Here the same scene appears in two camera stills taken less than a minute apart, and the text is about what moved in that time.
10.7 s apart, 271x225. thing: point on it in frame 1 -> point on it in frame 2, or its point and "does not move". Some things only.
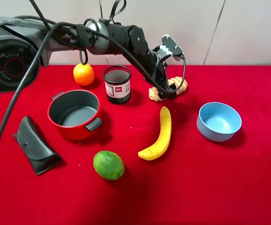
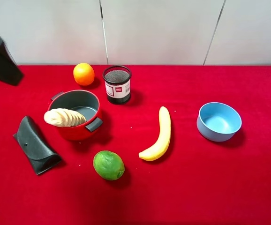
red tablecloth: (193, 181) does not move
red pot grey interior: (72, 113) does not move
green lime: (109, 165) does not move
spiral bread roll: (181, 85) -> (63, 117)
